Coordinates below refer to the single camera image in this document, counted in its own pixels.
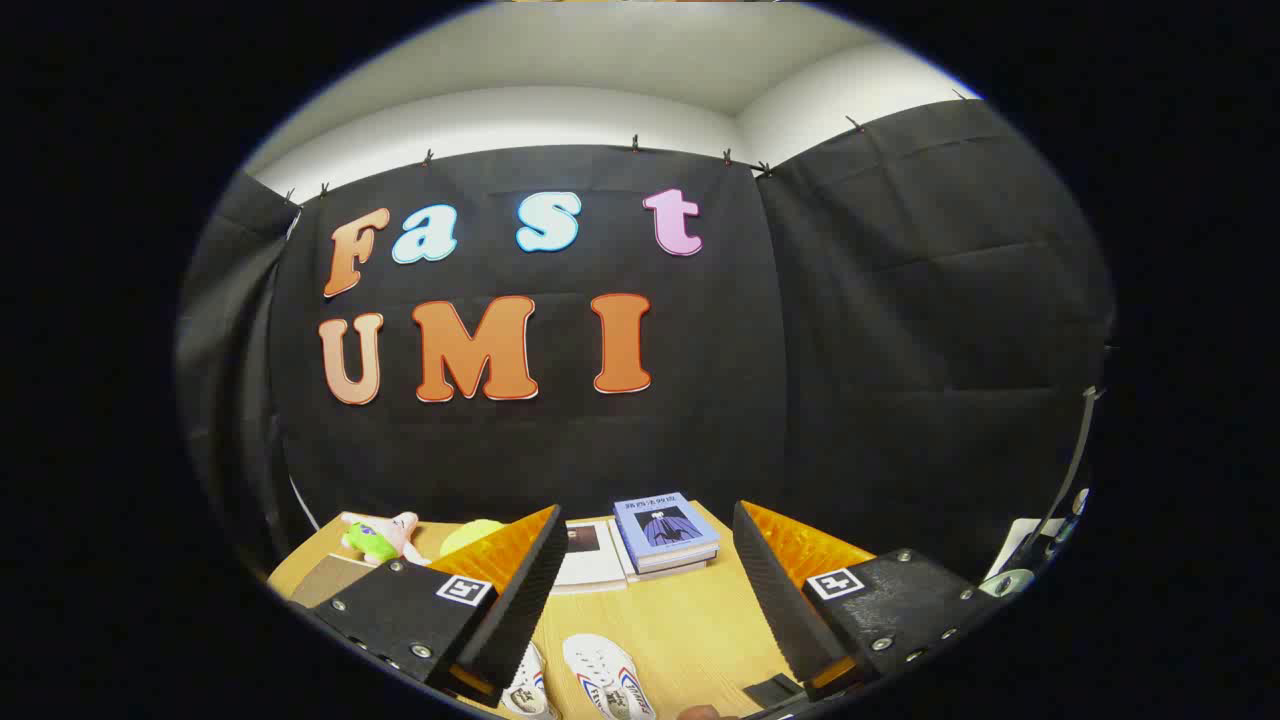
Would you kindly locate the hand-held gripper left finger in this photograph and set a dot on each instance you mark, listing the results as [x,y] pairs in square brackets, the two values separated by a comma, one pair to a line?
[520,600]

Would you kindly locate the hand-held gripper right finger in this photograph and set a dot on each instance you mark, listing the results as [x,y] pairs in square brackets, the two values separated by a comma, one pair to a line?
[775,590]

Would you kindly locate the white canvas shoe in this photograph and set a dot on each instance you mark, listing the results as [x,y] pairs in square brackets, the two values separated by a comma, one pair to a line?
[605,675]
[528,690]

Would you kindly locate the beige fabric storage box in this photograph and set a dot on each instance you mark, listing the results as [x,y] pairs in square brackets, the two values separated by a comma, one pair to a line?
[330,580]

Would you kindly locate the white book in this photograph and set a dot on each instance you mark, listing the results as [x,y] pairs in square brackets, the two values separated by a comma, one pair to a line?
[590,560]

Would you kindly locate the yellow round plush toy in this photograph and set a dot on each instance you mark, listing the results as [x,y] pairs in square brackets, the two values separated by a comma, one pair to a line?
[470,535]

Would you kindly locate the blue book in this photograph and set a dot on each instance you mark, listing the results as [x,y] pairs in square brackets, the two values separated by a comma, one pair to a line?
[665,528]

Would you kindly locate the pink starfish plush toy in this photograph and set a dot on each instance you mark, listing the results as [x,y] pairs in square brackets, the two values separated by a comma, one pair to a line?
[380,538]

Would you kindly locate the white flat object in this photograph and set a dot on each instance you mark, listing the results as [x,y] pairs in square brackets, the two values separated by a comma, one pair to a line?
[1012,545]

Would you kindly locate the black metal stand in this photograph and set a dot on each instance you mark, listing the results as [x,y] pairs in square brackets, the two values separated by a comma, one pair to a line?
[1075,460]

